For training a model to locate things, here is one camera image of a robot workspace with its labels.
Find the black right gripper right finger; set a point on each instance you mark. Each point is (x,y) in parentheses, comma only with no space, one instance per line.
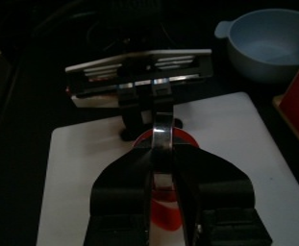
(218,198)

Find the white cutting board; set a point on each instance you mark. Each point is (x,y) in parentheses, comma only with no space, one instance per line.
(241,134)

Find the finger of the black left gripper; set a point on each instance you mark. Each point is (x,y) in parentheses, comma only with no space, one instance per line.
(133,109)
(164,96)

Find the round metal dough cutter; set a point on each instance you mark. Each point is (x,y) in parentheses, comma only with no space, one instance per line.
(162,134)

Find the light blue bowl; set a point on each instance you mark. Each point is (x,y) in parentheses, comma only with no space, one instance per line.
(259,64)

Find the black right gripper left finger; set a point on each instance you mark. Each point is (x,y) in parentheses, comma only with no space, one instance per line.
(117,198)

